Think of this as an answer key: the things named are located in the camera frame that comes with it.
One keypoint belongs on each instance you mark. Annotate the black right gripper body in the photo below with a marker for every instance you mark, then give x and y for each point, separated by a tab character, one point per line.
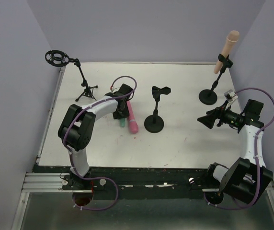
218	117

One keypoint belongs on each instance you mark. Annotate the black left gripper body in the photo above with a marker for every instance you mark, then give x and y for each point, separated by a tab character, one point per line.
123	111

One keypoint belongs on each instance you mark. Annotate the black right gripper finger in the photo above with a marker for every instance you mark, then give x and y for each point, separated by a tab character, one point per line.
208	120
218	109

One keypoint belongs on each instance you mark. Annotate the mint green microphone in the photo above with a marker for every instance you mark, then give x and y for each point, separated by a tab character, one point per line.
122	122

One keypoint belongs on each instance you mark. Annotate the black round-base microphone stand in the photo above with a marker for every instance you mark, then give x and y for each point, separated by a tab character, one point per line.
208	96

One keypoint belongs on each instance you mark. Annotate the black clip round-base stand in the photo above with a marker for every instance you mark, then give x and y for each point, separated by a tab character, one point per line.
154	123

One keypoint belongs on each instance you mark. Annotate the peach microphone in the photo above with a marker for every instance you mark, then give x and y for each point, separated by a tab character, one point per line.
231	40

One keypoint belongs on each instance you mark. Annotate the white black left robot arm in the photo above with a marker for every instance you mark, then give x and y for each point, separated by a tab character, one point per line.
77	126

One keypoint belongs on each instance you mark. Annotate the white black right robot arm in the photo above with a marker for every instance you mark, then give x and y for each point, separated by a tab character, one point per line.
248	177

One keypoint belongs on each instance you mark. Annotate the pink microphone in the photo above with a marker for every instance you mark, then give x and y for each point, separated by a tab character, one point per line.
133	127

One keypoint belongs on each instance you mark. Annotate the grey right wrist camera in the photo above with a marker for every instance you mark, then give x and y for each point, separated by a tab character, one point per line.
230	96

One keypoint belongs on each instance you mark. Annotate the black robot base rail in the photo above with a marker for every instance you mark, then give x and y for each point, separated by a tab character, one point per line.
107	183

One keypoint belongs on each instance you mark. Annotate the aluminium frame rail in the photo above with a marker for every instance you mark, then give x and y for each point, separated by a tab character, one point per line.
47	183

